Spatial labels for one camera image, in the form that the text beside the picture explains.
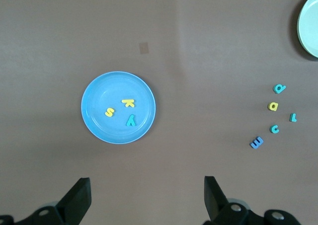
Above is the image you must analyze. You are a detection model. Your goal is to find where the blue plate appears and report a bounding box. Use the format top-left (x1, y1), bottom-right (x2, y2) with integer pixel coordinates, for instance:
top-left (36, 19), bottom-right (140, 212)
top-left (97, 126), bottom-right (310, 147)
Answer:
top-left (80, 71), bottom-right (157, 145)

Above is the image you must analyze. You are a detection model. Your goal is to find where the blue foam letter E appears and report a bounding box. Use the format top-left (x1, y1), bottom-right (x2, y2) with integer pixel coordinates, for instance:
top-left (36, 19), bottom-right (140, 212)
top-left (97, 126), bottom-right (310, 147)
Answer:
top-left (250, 135), bottom-right (264, 150)

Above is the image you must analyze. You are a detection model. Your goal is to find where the teal foam letter y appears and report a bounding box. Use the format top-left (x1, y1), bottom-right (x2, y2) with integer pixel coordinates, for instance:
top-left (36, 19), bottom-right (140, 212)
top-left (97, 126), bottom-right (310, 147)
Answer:
top-left (125, 114), bottom-right (137, 127)

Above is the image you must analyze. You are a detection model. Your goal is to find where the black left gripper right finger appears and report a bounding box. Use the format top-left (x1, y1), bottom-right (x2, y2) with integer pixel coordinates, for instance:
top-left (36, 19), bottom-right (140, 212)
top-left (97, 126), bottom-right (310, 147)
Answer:
top-left (202, 175), bottom-right (303, 225)

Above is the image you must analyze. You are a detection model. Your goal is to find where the pale green plate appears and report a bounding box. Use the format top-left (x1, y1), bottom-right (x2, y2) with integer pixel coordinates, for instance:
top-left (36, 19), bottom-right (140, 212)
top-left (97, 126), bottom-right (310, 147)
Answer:
top-left (297, 0), bottom-right (318, 59)

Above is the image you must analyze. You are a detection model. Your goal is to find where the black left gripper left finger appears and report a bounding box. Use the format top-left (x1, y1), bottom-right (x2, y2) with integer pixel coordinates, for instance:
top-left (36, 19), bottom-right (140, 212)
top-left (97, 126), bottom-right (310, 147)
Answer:
top-left (0, 177), bottom-right (92, 225)

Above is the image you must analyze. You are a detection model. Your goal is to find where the yellow foam letter k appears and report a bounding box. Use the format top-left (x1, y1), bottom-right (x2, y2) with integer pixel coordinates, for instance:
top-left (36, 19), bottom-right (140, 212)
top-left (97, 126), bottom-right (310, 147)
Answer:
top-left (121, 98), bottom-right (136, 108)

